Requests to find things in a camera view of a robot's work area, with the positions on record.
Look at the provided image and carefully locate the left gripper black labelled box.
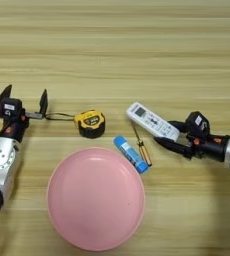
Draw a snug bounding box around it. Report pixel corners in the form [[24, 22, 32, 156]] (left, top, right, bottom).
[[0, 97, 24, 122]]

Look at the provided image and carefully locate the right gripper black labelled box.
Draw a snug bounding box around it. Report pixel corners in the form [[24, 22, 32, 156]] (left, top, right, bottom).
[[185, 111, 211, 138]]

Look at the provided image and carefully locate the pink round plate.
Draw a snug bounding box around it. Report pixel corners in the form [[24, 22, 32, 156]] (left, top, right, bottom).
[[46, 146, 146, 252]]

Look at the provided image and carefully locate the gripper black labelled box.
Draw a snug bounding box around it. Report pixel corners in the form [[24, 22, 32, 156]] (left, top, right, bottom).
[[185, 111, 211, 138], [0, 97, 24, 122]]

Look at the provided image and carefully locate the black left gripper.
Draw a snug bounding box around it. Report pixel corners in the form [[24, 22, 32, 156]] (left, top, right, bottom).
[[0, 84, 49, 143]]

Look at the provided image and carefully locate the white remote control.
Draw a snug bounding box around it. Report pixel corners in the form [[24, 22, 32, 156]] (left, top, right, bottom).
[[126, 101, 181, 143]]

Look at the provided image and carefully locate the blue glue stick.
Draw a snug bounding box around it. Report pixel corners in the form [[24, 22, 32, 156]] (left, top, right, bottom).
[[113, 134, 149, 174]]

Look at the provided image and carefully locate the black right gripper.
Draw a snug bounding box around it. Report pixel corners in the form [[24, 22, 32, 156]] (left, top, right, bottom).
[[153, 120, 230, 163]]

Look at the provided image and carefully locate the yellow black tape measure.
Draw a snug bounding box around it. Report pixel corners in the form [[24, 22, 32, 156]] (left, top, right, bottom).
[[45, 109, 106, 139]]

